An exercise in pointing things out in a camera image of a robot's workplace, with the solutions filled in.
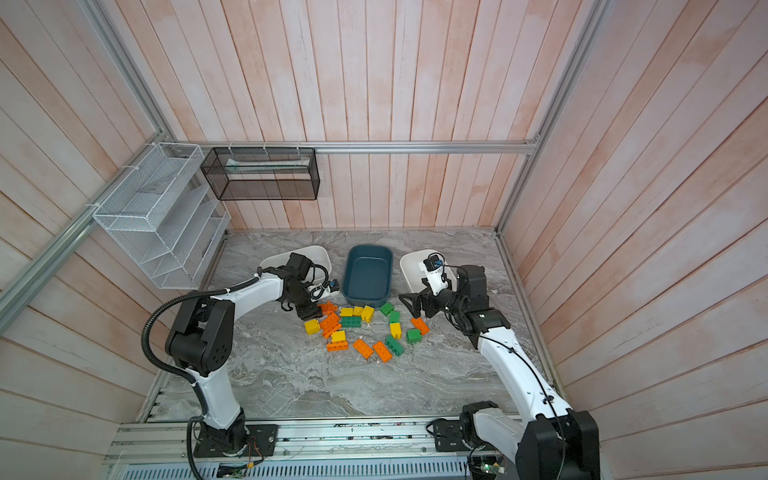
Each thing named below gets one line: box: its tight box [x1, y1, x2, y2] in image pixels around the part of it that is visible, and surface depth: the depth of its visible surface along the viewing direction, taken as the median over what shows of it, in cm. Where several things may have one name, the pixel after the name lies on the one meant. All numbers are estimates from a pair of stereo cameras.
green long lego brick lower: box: [385, 335, 405, 357], surface depth 90 cm
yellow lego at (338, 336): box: [331, 330, 347, 343], surface depth 92 cm
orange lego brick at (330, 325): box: [320, 312, 342, 339], surface depth 95 cm
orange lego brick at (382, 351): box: [373, 341, 393, 363], surface depth 90 cm
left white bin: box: [259, 246, 332, 287], surface depth 85 cm
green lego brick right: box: [406, 328, 423, 343], surface depth 92 cm
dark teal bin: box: [342, 244, 394, 307], surface depth 106 cm
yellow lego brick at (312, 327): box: [304, 319, 321, 335], surface depth 92 cm
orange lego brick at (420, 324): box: [410, 317, 430, 335], surface depth 95 cm
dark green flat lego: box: [341, 316, 363, 327], surface depth 95 cm
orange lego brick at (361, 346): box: [352, 338, 374, 360], surface depth 90 cm
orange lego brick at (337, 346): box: [326, 341, 348, 352], surface depth 90 cm
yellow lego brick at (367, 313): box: [361, 305, 375, 323], surface depth 96 cm
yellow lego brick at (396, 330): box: [389, 322, 403, 339], surface depth 92 cm
